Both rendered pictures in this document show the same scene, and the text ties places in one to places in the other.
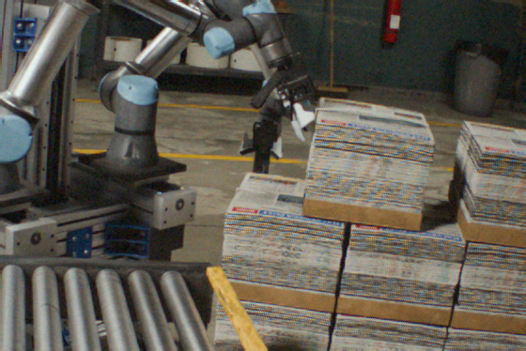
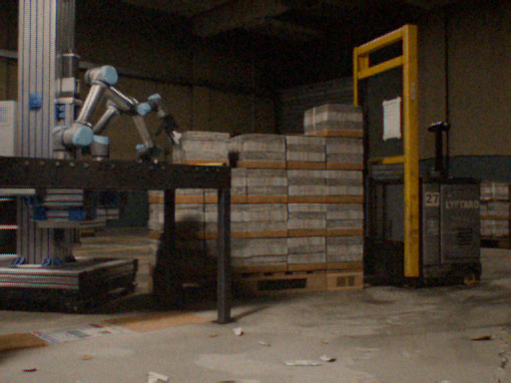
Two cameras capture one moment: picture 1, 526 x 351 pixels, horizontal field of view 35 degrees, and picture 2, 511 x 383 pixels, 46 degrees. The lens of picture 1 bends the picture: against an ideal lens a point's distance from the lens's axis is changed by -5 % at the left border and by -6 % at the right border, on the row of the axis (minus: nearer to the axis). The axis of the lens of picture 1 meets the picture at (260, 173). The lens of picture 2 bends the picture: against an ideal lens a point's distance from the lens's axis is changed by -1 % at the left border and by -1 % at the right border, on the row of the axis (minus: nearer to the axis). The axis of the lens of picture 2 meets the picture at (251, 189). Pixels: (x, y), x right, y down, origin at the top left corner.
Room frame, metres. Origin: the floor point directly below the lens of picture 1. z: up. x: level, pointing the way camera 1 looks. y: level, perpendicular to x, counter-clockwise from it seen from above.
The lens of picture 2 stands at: (-1.75, 1.16, 0.63)
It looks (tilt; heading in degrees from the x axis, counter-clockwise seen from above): 1 degrees up; 335
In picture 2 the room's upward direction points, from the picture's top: straight up
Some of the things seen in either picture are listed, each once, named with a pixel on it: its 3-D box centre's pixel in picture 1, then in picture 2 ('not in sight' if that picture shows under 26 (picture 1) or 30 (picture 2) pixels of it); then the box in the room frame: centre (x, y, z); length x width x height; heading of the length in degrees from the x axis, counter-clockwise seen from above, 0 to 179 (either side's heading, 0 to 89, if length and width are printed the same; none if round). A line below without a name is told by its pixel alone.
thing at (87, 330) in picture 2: not in sight; (77, 332); (1.20, 0.69, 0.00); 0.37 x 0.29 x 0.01; 106
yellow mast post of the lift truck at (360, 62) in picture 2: not in sight; (361, 156); (2.32, -1.71, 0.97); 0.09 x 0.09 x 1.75; 85
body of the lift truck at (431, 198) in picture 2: not in sight; (425, 228); (1.97, -2.05, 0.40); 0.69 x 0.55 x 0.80; 175
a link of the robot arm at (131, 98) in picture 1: (136, 101); (100, 145); (2.33, 0.37, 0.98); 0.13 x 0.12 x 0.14; 30
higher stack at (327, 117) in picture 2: not in sight; (332, 196); (2.03, -1.25, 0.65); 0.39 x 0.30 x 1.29; 175
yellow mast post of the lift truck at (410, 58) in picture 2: not in sight; (409, 150); (1.67, -1.65, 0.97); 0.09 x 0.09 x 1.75; 85
